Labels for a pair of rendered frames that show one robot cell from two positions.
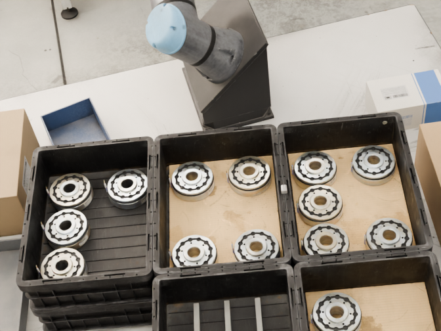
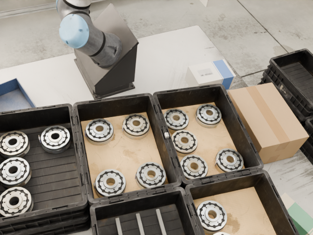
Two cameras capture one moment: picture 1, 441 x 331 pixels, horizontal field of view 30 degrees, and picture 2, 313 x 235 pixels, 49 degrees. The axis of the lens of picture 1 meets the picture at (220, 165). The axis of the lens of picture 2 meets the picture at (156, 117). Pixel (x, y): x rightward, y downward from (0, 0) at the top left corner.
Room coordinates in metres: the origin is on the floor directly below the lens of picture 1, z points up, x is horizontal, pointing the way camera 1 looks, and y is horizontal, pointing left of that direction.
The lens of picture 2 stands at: (0.54, 0.23, 1.91)
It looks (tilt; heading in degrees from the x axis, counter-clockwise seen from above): 52 degrees down; 332
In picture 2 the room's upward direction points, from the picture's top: 11 degrees clockwise
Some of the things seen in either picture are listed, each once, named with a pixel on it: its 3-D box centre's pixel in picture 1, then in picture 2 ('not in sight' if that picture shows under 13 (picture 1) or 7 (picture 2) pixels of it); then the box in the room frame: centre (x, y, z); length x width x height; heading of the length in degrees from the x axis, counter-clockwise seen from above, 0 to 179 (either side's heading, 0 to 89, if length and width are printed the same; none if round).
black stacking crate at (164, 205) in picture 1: (220, 210); (123, 150); (1.15, 0.02, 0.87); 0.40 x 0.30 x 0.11; 176
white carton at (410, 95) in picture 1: (407, 102); (209, 77); (1.51, -0.53, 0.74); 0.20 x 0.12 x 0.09; 91
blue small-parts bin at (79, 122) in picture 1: (78, 137); (10, 104); (1.57, 0.38, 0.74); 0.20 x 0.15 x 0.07; 18
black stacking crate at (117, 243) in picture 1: (94, 222); (35, 165); (1.17, 0.31, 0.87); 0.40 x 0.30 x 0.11; 176
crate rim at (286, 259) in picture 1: (218, 197); (124, 142); (1.15, 0.02, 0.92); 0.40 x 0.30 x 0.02; 176
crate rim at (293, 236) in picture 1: (350, 184); (204, 129); (1.13, -0.28, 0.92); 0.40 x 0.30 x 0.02; 176
